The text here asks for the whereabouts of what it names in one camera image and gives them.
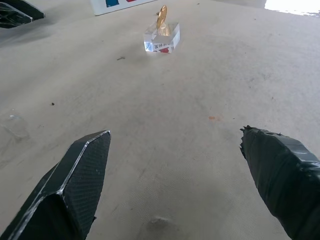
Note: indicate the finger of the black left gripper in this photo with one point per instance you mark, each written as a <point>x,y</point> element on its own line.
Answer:
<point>12,18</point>
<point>27,9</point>

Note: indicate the taped black right gripper right finger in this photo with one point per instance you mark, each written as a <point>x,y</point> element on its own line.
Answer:
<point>285,180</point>

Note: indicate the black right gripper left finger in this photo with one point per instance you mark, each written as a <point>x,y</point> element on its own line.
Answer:
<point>77,180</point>

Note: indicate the white card with coloured squares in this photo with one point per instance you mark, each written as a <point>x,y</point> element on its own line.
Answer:
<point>100,6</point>

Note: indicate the small clear plastic piece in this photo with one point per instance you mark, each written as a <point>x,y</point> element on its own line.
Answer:
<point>13,125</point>

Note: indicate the clear block with gold figure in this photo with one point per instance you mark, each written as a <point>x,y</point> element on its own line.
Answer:
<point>165,40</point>

